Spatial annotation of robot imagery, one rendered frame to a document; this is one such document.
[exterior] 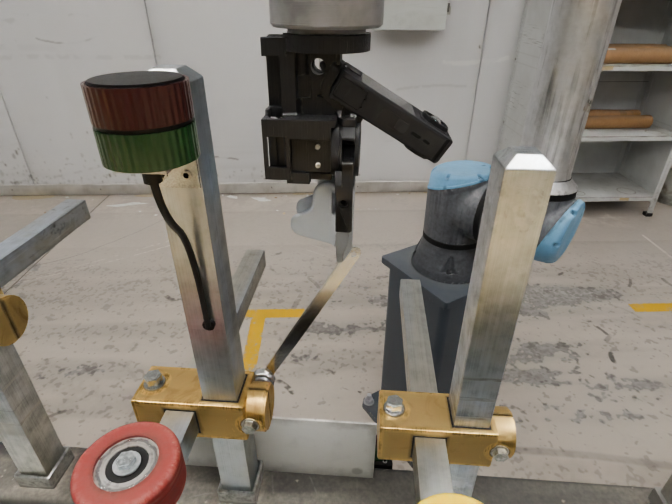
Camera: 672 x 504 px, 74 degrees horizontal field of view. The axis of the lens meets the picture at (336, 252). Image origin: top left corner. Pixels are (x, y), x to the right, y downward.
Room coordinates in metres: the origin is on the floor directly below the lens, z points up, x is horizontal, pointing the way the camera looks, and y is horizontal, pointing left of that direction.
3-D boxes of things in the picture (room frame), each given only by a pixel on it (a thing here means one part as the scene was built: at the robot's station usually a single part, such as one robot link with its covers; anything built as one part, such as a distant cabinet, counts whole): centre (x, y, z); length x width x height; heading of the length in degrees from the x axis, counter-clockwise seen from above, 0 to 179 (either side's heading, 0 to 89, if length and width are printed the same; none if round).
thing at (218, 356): (0.33, 0.11, 0.94); 0.04 x 0.04 x 0.48; 86
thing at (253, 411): (0.32, 0.14, 0.85); 0.14 x 0.06 x 0.05; 86
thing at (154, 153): (0.28, 0.12, 1.14); 0.06 x 0.06 x 0.02
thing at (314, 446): (0.35, 0.08, 0.75); 0.26 x 0.01 x 0.10; 86
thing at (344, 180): (0.37, -0.01, 1.08); 0.05 x 0.02 x 0.09; 175
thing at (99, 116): (0.28, 0.12, 1.17); 0.06 x 0.06 x 0.02
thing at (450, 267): (1.01, -0.30, 0.65); 0.19 x 0.19 x 0.10
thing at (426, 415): (0.31, -0.11, 0.83); 0.14 x 0.06 x 0.05; 86
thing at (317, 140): (0.40, 0.02, 1.14); 0.09 x 0.08 x 0.12; 85
